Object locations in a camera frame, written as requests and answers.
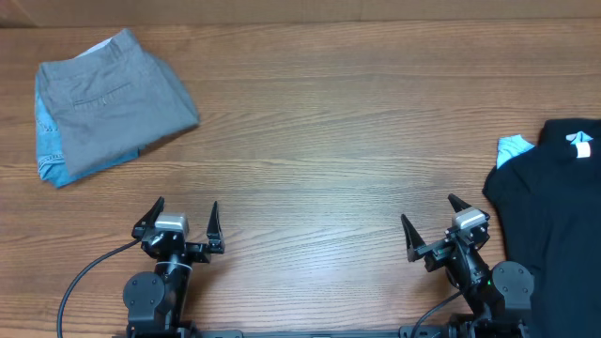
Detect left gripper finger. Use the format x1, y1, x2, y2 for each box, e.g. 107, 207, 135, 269
207, 201, 225, 254
131, 196, 164, 239

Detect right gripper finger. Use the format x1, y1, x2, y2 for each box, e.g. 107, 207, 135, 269
401, 214, 426, 262
448, 193, 490, 220

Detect black t-shirt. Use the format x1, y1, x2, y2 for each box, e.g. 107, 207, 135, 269
483, 118, 600, 337

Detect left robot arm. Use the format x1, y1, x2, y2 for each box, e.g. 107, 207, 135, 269
123, 197, 225, 338

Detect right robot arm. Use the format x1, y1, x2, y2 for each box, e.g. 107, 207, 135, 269
399, 193, 534, 338

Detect light blue t-shirt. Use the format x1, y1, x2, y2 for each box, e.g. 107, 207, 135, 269
496, 134, 534, 169

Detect blue denim folded garment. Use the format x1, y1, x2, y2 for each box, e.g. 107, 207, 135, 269
35, 80, 140, 189

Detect grey folded shorts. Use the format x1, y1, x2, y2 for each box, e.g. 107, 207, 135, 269
36, 29, 200, 176

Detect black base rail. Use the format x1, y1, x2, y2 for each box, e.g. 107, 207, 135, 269
115, 325, 448, 338

